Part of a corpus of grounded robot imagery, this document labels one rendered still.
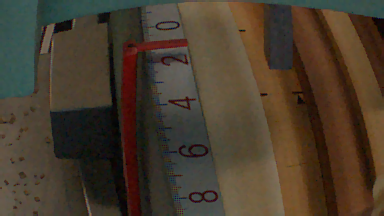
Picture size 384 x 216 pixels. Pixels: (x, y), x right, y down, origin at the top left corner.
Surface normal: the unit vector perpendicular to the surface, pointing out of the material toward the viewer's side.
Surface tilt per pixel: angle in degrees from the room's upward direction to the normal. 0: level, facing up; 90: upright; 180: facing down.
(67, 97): 0
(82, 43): 0
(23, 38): 90
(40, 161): 0
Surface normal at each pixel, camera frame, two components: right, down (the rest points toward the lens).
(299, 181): 0.04, -0.76
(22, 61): 0.14, 0.65
